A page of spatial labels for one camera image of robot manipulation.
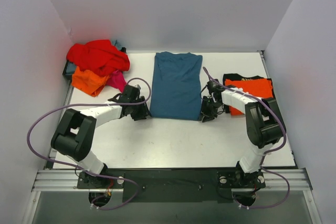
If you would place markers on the teal blue t shirt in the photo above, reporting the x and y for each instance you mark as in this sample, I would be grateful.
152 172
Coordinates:
176 87

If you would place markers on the light blue t shirt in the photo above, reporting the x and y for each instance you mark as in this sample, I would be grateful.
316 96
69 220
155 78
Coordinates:
117 44

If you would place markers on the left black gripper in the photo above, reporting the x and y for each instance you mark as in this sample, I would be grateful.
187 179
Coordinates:
140 110

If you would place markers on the pink t shirt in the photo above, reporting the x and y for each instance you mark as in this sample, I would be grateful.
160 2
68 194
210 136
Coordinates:
116 80

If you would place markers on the orange crumpled t shirt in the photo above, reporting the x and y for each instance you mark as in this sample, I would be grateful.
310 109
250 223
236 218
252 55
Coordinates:
88 82

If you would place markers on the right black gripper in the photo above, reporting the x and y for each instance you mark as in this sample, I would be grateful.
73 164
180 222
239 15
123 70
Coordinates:
208 109

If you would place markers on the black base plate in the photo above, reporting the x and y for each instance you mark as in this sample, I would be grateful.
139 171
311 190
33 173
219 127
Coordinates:
177 185

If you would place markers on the red t shirt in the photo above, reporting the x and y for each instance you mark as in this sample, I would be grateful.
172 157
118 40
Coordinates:
98 56

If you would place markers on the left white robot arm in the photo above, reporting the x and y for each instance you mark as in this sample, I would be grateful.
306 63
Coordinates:
74 134

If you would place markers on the folded black t shirt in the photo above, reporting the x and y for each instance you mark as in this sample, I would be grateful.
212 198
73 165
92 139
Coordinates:
231 75

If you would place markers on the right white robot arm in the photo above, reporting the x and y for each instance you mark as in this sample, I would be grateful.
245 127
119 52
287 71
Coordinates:
264 123

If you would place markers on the folded orange t shirt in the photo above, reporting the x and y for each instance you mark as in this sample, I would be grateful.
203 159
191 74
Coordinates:
254 87

